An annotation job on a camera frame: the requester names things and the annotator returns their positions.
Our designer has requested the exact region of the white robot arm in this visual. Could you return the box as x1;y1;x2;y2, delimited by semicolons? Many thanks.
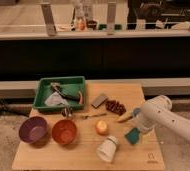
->
135;95;190;142

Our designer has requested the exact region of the small metal clip object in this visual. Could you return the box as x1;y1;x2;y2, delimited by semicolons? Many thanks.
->
61;107;73;118

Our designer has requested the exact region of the yellow orange fruit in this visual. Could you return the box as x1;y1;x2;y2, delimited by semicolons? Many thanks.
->
95;120;108;135

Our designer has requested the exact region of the wooden board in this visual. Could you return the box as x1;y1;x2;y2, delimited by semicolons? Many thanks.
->
12;83;165;171

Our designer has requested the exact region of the dark tool in tray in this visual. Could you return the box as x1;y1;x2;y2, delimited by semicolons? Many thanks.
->
50;82;81;102

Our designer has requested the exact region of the dark red grape bunch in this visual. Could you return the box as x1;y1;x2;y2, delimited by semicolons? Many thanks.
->
105;100;126;115

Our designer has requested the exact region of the orange carrot in tray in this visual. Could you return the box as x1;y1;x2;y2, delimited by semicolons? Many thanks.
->
78;91;84;104

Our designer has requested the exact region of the white plastic cup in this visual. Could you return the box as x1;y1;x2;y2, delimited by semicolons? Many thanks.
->
97;135;119;163

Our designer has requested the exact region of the metal fork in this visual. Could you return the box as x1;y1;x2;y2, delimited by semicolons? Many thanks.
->
79;113;107;120

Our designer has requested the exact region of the yellow banana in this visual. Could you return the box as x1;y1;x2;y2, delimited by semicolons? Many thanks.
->
117;113;133;122

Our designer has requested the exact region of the teal blue sponge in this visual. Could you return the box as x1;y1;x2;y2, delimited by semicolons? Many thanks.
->
125;128;140;145

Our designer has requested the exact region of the grey rectangular block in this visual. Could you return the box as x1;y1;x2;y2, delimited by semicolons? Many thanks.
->
91;93;108;108

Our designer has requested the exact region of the green plastic tray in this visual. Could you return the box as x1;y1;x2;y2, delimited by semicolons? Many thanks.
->
33;76;86;112

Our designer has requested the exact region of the grey cloth in tray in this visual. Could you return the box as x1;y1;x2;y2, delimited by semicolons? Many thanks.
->
44;92;68;106

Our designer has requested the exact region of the blue small cup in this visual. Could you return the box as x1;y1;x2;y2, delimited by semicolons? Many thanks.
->
132;108;141;118

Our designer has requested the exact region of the orange bowl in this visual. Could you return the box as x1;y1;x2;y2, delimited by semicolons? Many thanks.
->
52;119;77;145

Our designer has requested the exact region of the purple bowl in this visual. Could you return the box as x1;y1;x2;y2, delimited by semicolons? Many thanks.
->
19;116;50;144

